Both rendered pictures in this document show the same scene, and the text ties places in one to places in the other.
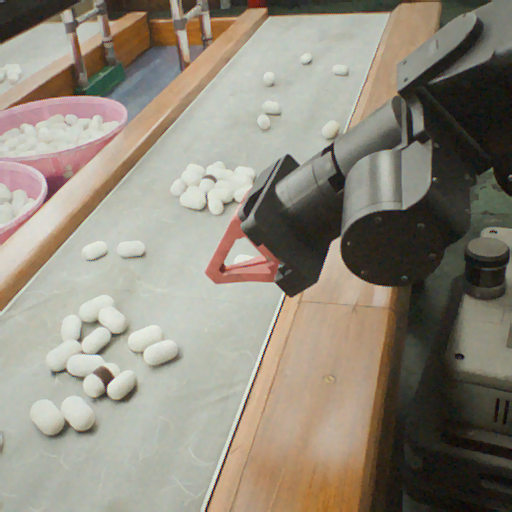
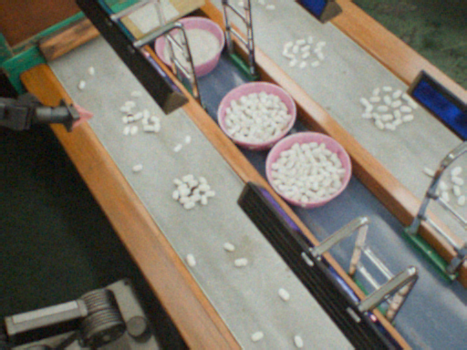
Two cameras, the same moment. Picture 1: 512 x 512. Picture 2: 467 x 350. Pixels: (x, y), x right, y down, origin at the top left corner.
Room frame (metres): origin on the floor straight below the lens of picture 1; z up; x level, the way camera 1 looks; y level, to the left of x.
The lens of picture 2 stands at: (1.60, -0.44, 2.17)
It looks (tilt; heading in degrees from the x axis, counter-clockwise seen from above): 59 degrees down; 137
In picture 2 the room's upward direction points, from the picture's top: 11 degrees counter-clockwise
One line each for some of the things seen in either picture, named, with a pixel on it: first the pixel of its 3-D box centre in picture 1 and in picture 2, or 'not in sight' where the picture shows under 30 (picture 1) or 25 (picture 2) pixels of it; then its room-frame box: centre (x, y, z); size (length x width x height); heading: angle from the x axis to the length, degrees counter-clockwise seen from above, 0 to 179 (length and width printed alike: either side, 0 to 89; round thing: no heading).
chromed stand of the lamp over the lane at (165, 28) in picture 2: not in sight; (160, 68); (0.55, 0.29, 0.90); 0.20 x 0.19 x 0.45; 162
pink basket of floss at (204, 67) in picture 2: not in sight; (191, 50); (0.45, 0.54, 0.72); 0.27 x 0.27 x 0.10
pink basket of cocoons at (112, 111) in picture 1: (54, 150); (307, 173); (1.13, 0.32, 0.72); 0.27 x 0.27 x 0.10
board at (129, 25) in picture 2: not in sight; (161, 11); (0.24, 0.60, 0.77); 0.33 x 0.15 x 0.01; 72
